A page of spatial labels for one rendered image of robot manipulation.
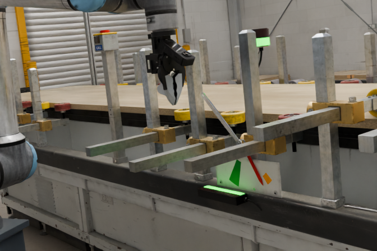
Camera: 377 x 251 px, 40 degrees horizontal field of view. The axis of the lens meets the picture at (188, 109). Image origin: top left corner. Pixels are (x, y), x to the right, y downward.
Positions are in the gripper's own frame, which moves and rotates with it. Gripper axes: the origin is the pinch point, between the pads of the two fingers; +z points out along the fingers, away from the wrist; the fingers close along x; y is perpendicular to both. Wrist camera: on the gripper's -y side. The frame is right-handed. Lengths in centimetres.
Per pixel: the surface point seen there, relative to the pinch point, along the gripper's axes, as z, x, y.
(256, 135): 4.6, 13.7, -42.4
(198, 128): 11.4, -15.3, 8.8
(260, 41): -14.3, -19.4, -16.9
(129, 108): 10, -34, 74
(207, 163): 14.7, 7.5, -19.6
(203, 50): -11, -127, 124
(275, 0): -87, -780, 596
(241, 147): 12.9, -4.9, -19.8
